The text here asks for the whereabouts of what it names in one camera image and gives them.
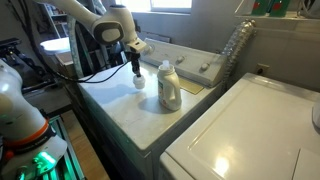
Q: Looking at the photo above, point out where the wall power outlet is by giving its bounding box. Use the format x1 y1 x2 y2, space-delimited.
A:
255 63 269 76

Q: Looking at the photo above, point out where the white washing machine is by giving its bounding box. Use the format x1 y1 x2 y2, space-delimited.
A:
159 73 320 180

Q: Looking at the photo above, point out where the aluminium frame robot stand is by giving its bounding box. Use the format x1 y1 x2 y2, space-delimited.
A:
40 115 86 180

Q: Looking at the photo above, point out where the white detergent bottle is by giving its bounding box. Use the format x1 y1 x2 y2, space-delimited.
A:
157 60 182 111

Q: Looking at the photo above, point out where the silver flexible vent hose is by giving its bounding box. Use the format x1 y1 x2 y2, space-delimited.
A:
221 18 258 88

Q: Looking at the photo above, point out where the window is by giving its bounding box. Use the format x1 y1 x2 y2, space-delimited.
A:
115 0 192 13

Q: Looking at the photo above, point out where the white dryer with control panel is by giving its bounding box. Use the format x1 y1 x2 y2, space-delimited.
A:
80 39 227 180

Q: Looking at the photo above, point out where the white bottle cap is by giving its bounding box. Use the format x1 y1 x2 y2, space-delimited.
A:
133 75 145 89

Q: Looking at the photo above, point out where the green box on shelf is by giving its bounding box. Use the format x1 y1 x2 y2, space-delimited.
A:
251 0 290 17

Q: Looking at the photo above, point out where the yellow lint trap cover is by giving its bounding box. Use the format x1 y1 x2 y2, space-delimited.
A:
179 78 203 95

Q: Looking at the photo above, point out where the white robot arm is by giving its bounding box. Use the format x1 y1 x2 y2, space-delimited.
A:
0 0 146 180

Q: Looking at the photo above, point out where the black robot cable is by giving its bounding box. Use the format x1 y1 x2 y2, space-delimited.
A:
9 0 133 84

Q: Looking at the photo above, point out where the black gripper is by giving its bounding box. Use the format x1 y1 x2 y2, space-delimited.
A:
125 52 141 77

